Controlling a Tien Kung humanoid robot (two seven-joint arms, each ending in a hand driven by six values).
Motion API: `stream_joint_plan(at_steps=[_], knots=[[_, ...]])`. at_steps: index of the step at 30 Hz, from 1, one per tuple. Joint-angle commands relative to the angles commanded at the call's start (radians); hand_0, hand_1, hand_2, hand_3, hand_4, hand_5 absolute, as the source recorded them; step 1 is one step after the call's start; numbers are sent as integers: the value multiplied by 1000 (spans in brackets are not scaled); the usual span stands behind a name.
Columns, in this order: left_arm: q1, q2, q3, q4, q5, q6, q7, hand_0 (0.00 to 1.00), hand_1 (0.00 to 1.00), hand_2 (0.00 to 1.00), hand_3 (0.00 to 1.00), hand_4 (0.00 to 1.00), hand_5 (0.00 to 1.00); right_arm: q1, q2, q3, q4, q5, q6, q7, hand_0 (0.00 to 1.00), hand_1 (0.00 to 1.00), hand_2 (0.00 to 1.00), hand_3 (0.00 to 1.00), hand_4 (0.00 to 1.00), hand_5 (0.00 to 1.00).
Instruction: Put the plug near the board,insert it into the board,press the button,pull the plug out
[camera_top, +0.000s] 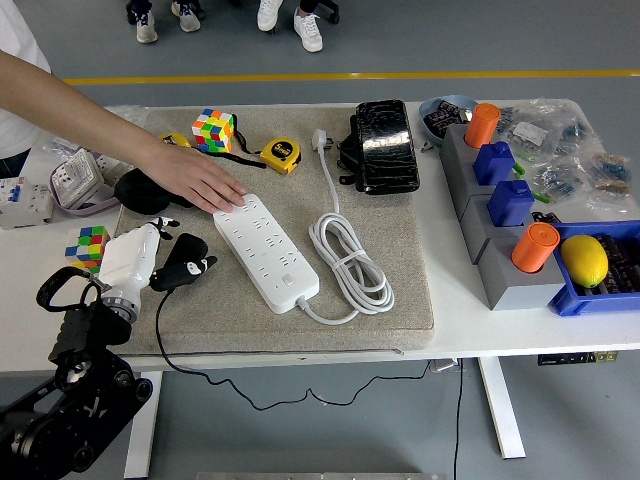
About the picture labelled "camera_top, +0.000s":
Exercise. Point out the clear bag with white card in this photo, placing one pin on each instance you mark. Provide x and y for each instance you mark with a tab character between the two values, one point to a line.
530	132

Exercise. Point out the dark brown modules row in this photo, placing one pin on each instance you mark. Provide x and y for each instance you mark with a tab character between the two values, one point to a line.
625	260

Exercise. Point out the yellow tape measure 5m print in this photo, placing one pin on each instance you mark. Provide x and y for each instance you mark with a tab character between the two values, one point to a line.
280	152

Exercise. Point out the blue block with knob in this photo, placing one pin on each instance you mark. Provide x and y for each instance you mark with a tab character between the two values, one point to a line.
510	202
492	162

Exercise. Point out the blue plastic bin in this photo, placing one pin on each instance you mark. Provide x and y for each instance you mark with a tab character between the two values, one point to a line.
575	302

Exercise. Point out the clear bag of blue resistors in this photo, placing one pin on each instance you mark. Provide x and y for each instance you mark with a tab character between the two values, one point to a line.
560	177

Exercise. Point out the yellow lemon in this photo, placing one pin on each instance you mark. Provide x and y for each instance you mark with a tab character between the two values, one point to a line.
584	261

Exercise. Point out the light blue bowl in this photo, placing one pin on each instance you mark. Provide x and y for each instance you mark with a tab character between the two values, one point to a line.
424	120

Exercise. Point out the white power strip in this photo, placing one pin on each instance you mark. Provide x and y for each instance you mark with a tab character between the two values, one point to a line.
265	255

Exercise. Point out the grey-brown mat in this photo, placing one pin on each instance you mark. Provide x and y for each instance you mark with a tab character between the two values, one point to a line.
390	250

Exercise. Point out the white circuit breaker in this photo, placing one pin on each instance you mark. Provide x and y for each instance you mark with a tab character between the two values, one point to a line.
25	205

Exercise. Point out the orange cylinder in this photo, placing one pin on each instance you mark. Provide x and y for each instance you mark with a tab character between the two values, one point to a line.
532	247
481	122

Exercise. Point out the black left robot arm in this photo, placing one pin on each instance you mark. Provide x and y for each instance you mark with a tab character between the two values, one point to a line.
75	400

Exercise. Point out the clear bag of mixed resistors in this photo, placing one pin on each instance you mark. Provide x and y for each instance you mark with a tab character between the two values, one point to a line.
612	175

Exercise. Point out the small metal clip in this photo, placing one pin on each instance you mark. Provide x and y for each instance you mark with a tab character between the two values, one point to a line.
426	146

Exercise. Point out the grey metal bracket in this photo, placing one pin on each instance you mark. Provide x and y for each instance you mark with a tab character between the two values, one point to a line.
445	366

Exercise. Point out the purple flat ribbon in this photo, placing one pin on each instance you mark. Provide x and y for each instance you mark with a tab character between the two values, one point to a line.
95	206

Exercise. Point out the black plug adapter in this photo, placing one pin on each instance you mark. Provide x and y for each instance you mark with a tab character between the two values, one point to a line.
192	245

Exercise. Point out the small black circuit module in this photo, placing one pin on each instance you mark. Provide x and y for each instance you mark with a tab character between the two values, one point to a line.
545	217

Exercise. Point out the clear bag of metal parts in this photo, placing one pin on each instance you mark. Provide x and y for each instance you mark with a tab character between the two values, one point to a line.
65	147

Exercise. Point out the small yellow tape measure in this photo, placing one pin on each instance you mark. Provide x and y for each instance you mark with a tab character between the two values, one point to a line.
172	138

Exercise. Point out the white table leg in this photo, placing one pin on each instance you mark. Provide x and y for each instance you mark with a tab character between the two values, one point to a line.
142	450
502	410

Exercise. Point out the grey white sneaker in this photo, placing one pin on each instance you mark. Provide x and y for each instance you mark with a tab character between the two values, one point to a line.
187	17
146	30

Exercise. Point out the green connector piece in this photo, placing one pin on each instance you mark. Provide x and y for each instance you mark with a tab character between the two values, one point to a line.
520	167
542	196

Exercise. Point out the large colourful puzzle cube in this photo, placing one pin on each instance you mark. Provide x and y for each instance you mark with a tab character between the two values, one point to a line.
212	130

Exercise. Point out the glossy black case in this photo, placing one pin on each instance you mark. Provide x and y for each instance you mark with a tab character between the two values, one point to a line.
387	145

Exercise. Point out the black electronic modules pile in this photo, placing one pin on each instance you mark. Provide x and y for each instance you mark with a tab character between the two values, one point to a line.
442	117

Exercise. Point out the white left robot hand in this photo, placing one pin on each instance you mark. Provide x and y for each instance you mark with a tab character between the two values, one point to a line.
127	255

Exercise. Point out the person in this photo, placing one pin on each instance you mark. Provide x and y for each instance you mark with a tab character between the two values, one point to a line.
15	25

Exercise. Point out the small colourful puzzle cube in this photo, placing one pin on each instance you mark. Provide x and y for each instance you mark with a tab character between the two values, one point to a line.
85	247

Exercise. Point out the black table control panel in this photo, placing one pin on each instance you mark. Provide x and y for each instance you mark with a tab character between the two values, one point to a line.
575	358

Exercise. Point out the person's right hand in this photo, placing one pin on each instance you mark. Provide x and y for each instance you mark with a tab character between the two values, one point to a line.
195	180

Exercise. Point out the person's right forearm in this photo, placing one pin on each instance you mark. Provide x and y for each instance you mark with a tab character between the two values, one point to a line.
75	110

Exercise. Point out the grey holder block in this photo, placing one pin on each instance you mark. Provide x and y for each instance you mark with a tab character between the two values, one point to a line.
452	140
525	295
462	185
475	225

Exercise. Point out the black cloth pouch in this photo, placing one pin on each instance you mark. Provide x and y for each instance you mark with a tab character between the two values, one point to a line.
140	197

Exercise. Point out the white wall socket panel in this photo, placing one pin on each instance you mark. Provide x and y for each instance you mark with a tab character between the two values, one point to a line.
107	167
75	180

